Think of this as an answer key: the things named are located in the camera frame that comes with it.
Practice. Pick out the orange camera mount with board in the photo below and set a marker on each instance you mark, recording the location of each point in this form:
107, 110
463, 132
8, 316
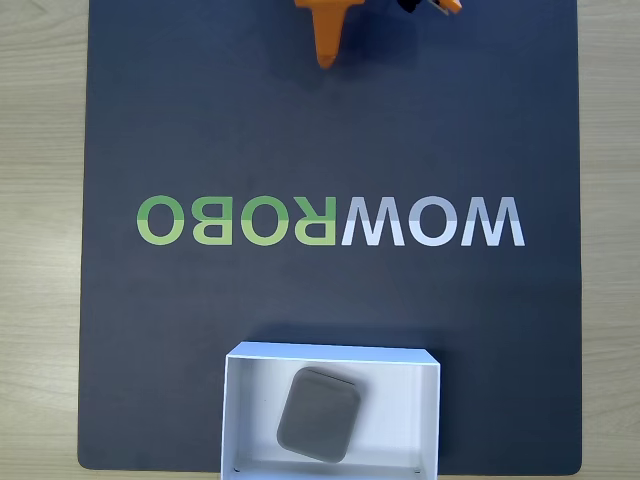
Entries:
450, 4

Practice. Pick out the grey square rounded case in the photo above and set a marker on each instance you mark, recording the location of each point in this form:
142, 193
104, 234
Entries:
320, 415

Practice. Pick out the dark mat with WOWROBO print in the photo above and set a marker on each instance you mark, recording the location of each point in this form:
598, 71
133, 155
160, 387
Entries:
200, 125

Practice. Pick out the white open cardboard box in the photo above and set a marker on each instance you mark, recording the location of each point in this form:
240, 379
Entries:
400, 405

